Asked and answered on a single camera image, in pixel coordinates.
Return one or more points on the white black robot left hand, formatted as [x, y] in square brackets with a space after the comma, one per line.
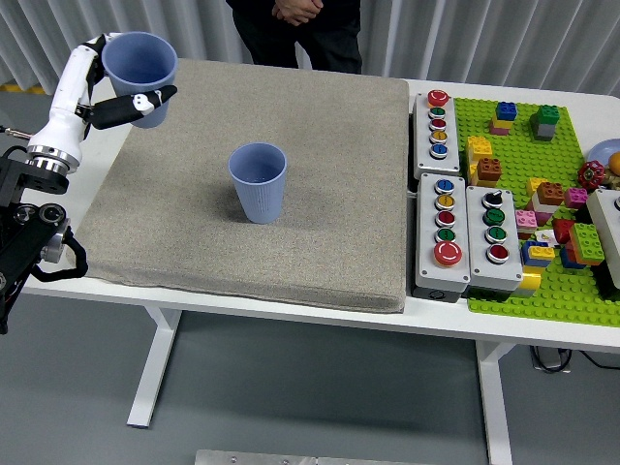
[63, 116]

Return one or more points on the person's left hand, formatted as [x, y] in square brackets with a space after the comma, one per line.
[311, 7]

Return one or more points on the person's right hand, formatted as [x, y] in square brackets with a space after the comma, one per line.
[289, 12]

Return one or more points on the blue ribbed cup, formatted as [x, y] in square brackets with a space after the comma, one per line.
[261, 203]
[138, 58]

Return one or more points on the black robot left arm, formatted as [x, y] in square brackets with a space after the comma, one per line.
[29, 237]

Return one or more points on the person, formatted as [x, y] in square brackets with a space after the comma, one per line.
[329, 43]

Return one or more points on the white pleated curtain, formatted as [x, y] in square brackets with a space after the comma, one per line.
[484, 39]

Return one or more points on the grey-brown mat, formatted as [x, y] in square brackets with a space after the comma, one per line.
[315, 194]

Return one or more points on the grey five-button control box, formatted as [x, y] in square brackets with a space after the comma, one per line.
[450, 164]
[428, 271]

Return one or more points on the blue toy brick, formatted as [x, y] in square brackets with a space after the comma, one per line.
[571, 261]
[527, 259]
[506, 111]

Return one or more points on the pink toy brick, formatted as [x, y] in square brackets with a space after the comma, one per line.
[498, 131]
[526, 219]

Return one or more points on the brown toy brick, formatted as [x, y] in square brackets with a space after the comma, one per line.
[489, 169]
[550, 194]

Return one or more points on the green brick baseplate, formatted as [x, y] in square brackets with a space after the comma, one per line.
[518, 145]

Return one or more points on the green toy brick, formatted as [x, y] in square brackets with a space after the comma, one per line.
[548, 115]

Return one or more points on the grey toy brick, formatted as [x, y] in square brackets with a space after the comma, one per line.
[545, 132]

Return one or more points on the white table leg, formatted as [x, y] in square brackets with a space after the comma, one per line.
[155, 368]
[494, 397]

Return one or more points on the grey four-button control box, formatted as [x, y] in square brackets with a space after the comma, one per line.
[477, 232]

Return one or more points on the white toy brick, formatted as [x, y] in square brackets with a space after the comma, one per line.
[540, 203]

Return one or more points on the blue plate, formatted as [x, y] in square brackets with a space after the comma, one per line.
[603, 151]

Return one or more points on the magenta toy brick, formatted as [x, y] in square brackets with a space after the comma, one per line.
[575, 198]

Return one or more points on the red toy brick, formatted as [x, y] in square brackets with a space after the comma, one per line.
[563, 231]

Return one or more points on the orange fruit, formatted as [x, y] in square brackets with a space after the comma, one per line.
[616, 162]

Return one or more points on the yellow cylinder toy brick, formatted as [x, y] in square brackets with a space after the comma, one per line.
[530, 280]

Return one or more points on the white box with black base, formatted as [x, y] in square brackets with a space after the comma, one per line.
[605, 213]

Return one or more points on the green orange layered brick stack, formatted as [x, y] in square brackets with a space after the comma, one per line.
[586, 239]

